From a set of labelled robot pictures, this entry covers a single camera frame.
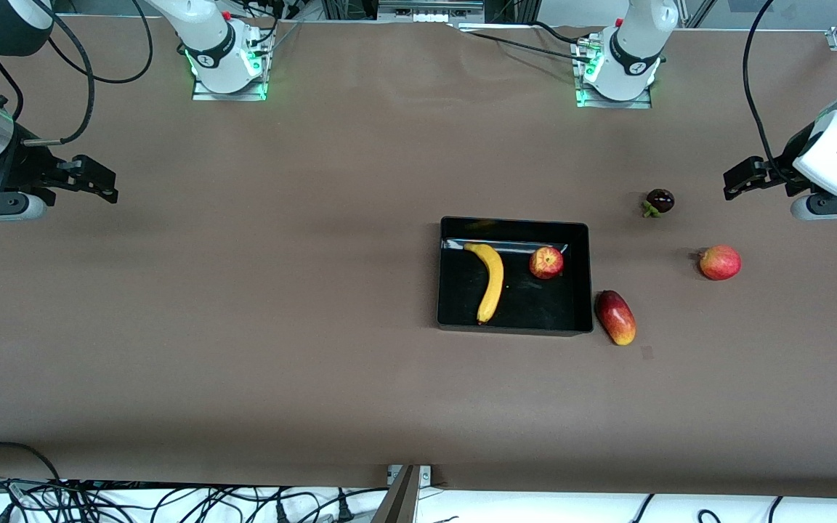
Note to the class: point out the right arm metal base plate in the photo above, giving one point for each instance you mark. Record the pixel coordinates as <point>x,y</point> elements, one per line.
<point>204,93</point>

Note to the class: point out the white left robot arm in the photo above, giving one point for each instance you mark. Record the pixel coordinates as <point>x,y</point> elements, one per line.
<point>636,36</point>

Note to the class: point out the silver metal bracket plate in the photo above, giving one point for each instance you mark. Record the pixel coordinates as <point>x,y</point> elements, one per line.
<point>426,473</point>

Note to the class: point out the red apple right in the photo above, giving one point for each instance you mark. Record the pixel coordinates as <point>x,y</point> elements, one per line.
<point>720,263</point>

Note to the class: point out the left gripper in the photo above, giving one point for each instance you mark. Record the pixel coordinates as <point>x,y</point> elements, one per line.
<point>780,168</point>

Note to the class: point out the black plastic box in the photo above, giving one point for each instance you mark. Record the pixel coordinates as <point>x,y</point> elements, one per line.
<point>535,305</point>

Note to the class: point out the red yellow apple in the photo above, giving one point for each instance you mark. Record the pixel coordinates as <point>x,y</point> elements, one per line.
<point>546,263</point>

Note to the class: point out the yellow banana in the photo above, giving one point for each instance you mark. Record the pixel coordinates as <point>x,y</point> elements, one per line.
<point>493,280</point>

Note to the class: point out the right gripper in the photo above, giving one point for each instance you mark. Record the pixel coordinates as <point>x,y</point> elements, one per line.
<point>24,163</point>

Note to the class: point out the grey camera mount pole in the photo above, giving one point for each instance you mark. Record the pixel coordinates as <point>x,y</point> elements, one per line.
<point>398,501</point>

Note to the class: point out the brown table cover sheet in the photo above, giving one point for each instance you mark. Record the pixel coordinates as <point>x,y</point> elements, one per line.
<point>317,160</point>

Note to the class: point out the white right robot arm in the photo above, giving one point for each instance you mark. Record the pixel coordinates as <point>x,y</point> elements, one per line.
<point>208,36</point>

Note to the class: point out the dark purple mangosteen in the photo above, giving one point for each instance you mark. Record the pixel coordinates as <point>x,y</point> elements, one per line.
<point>660,200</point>

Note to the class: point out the white power strip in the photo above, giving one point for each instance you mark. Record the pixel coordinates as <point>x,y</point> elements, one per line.
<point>429,13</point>

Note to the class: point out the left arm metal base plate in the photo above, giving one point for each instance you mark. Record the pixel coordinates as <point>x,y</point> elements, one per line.
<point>589,102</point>

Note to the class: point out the red yellow mango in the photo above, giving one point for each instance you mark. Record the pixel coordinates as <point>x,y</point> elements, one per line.
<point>615,318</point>

